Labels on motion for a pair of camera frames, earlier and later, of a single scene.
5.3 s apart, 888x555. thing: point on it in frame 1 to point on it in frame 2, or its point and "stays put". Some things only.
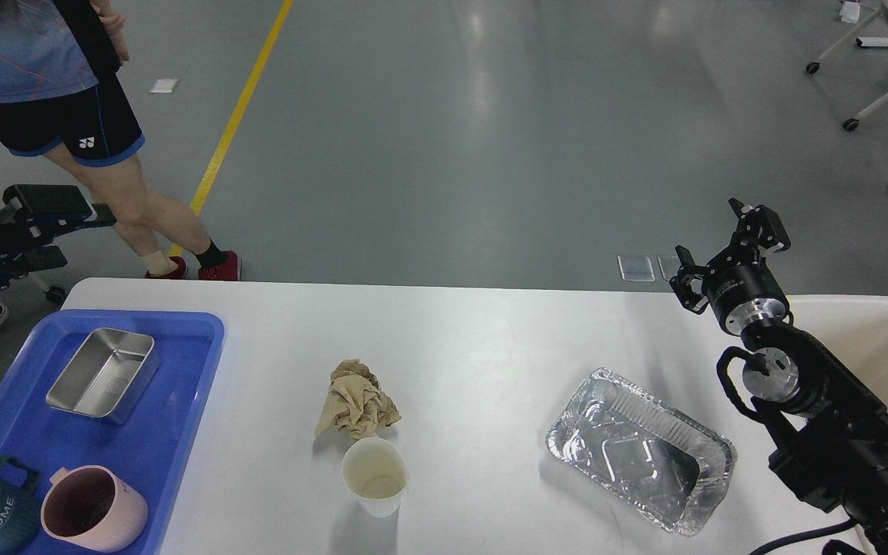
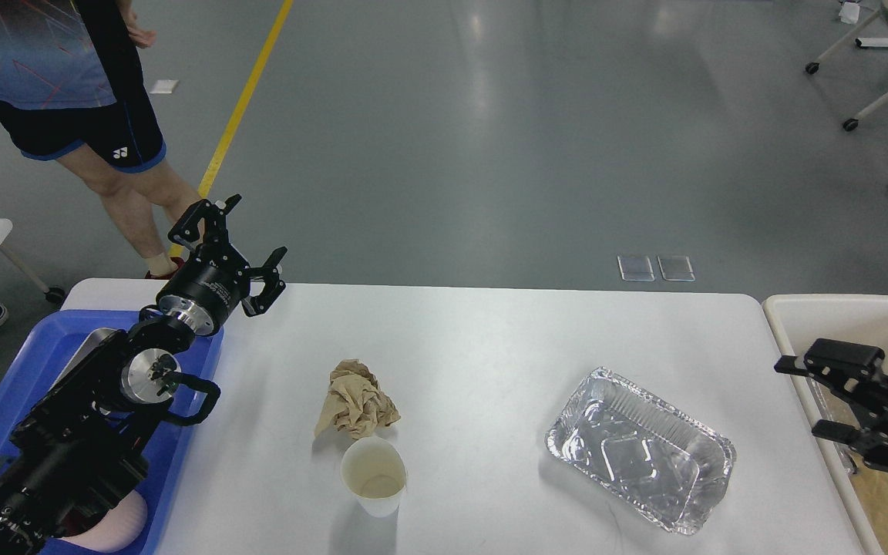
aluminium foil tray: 668,464 stays put
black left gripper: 48,210 to 205,290
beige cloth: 356,403 stays put
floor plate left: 635,268 stays put
